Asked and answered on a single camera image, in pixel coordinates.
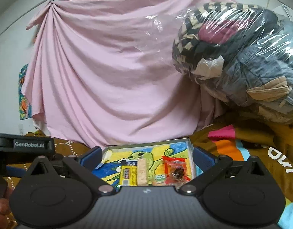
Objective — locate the clear bag of clothes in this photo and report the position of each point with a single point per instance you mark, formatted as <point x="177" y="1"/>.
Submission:
<point x="241" y="54"/>

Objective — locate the grey tray with cartoon lining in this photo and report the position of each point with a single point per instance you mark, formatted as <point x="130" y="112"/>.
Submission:
<point x="116" y="156"/>

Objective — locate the beige rice cracker bar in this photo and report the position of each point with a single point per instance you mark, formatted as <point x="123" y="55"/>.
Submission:
<point x="142" y="172"/>

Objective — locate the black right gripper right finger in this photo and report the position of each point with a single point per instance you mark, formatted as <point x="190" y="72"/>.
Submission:
<point x="214" y="168"/>

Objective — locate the person's left hand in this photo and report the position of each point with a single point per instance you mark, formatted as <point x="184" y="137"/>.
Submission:
<point x="5" y="211"/>

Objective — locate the small yellow bar packet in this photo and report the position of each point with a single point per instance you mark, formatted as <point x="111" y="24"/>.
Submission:
<point x="128" y="176"/>

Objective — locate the red dark jerky snack packet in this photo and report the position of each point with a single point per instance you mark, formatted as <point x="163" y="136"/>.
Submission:
<point x="175" y="170"/>

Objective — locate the colourful wall poster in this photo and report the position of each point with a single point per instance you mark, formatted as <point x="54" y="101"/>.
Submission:
<point x="25" y="109"/>

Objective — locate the colourful cartoon bed blanket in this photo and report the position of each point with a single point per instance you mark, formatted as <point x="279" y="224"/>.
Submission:
<point x="240" y="137"/>

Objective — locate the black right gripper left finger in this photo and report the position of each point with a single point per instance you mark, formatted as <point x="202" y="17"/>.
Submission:
<point x="71" y="174"/>

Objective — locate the pink hanging curtain cloth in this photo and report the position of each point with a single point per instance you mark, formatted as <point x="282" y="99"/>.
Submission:
<point x="99" y="77"/>

